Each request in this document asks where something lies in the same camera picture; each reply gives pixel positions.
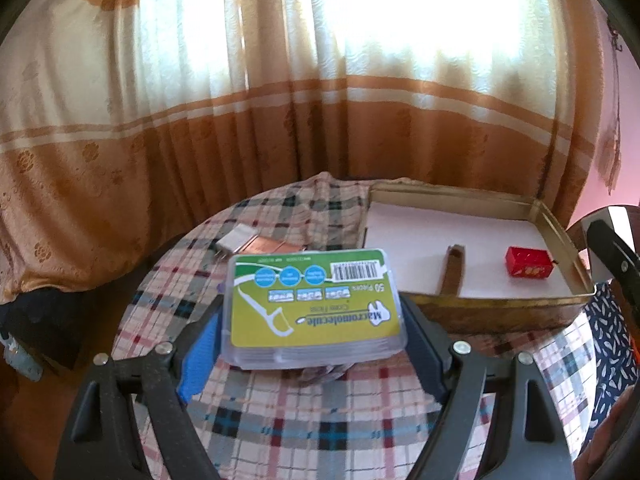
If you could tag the plaid tablecloth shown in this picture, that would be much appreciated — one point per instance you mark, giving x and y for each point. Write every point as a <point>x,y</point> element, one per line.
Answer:
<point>300,435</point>

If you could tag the orange and cream curtain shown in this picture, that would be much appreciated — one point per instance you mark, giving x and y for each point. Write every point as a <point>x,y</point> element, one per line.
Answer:
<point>200,135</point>

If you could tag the dark blue patterned cloth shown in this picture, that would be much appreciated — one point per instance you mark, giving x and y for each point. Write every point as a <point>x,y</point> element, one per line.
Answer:
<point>610,340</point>

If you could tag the dark object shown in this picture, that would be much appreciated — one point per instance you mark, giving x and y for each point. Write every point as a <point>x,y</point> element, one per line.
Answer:
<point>45,320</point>

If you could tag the small white box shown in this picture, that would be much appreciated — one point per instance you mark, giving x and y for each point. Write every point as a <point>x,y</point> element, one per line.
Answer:
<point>235,237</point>

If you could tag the red toy block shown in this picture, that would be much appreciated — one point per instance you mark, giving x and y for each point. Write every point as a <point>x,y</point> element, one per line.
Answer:
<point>530,262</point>

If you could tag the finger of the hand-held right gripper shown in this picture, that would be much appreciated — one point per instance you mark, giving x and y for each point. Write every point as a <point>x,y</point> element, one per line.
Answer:
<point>615,260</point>

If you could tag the golden metal tin tray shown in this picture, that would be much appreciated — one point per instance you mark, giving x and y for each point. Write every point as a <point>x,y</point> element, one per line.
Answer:
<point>500,310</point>

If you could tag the green label floss pick box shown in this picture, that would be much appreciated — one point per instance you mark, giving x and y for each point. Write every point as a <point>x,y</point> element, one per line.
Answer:
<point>310,300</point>

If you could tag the light blue object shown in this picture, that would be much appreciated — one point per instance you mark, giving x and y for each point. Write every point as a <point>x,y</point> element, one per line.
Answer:
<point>20,360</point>

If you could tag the white paper tin lining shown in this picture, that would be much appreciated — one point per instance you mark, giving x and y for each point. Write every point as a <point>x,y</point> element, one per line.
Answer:
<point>450,230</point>

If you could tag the hanging wall ornament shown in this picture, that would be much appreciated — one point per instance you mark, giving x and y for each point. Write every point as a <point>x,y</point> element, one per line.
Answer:
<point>614,150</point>

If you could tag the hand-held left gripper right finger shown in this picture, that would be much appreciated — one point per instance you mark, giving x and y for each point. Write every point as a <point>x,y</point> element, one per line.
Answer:
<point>425,350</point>

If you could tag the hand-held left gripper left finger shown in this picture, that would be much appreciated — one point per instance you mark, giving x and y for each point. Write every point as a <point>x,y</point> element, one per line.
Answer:
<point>200,355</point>

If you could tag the copper coloured flat box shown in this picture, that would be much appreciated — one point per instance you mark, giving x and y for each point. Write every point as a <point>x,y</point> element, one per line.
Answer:
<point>262,246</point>

